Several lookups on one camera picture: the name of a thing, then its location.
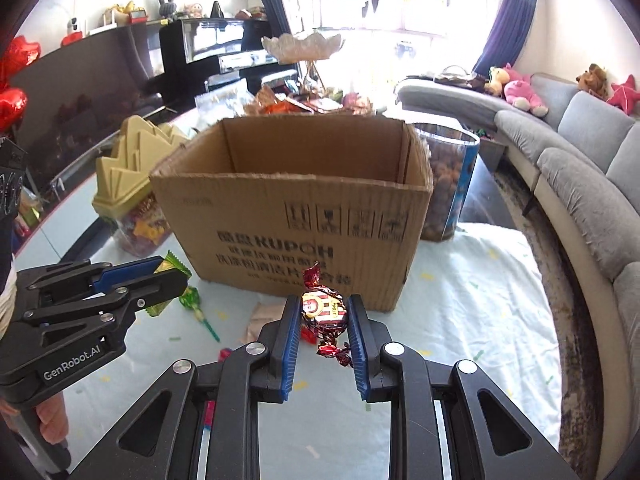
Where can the pink plush pig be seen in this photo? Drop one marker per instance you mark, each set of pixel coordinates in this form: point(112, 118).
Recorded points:
point(525, 90)

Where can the black television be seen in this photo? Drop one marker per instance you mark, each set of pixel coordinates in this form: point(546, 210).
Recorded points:
point(85, 95)

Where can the green lollipop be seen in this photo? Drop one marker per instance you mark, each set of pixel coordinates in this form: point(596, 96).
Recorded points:
point(197, 305)

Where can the dark handbag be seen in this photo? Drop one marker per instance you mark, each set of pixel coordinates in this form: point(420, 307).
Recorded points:
point(460, 79)

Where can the grey sofa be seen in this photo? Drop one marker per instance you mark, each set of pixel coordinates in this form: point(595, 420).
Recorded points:
point(585, 185)

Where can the blue jar of nuts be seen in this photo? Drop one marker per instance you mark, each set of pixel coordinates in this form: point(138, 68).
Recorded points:
point(450, 185)

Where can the brown ornaments on piano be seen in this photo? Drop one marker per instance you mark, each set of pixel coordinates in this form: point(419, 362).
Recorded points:
point(250, 12)

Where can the red heart balloon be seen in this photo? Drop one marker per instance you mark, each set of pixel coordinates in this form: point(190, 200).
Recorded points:
point(20, 57)
point(11, 107)

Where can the black piano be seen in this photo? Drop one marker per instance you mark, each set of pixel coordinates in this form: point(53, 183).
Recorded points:
point(200, 45)

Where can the person's left hand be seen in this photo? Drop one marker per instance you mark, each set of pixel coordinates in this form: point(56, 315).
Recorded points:
point(52, 417)

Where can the small red box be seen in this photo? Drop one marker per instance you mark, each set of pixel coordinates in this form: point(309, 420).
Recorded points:
point(138, 16)

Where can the patterned rug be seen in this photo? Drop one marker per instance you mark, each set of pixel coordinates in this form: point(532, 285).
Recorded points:
point(570, 320)

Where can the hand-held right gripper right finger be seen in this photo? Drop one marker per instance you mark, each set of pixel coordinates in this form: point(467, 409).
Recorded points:
point(359, 347)

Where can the brown cardboard box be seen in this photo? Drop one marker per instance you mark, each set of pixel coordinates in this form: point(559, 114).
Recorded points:
point(300, 220)

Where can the hanging denim shorts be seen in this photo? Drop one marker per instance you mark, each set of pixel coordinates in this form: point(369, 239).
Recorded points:
point(404, 50)

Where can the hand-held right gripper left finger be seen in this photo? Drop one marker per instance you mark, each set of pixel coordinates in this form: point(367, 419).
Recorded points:
point(290, 347)

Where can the beige snack packet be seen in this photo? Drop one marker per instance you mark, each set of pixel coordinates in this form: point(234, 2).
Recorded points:
point(262, 322)

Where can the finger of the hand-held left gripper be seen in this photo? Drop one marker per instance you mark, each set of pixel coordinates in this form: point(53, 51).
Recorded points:
point(150, 292)
point(127, 275)

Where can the yellow plush duck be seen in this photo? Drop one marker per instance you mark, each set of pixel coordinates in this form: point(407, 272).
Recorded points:
point(496, 81)

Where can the brown plush lion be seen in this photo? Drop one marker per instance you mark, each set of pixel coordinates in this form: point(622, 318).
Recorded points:
point(592, 82)

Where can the grey storage bin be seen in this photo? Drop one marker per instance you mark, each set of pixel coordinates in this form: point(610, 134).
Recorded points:
point(492, 150)

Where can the yellow green candy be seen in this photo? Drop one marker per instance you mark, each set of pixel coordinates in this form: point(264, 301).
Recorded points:
point(172, 266)

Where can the candy jar with yellow lid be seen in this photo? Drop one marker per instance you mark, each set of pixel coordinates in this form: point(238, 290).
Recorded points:
point(132, 185)

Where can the yellow bow ornament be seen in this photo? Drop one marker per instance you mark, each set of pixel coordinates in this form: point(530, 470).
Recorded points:
point(125, 12)

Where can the white shell fruit stand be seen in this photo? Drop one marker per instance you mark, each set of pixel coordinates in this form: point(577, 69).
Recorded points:
point(302, 47)

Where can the light blue tablecloth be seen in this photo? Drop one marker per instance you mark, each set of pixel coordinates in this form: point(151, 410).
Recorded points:
point(475, 320)

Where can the red chocolate candy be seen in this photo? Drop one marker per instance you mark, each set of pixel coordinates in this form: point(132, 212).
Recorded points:
point(325, 310)

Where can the clear plastic bags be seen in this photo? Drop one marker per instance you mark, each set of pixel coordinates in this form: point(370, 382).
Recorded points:
point(222, 105)

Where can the pile of snack packets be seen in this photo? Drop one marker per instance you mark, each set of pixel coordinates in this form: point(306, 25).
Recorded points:
point(310, 102)

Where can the grey rabbit figurine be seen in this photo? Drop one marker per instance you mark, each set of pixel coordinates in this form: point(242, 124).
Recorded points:
point(166, 7)

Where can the red round ornament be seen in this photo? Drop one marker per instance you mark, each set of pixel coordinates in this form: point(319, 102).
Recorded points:
point(71, 39)

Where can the small plush doll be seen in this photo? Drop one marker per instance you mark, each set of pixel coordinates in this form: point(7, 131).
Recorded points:
point(193, 10)

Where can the pink plush star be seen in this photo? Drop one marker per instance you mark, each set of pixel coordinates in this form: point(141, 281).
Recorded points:
point(624, 92)

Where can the black metronome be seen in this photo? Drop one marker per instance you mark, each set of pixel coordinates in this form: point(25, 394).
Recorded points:
point(217, 10)

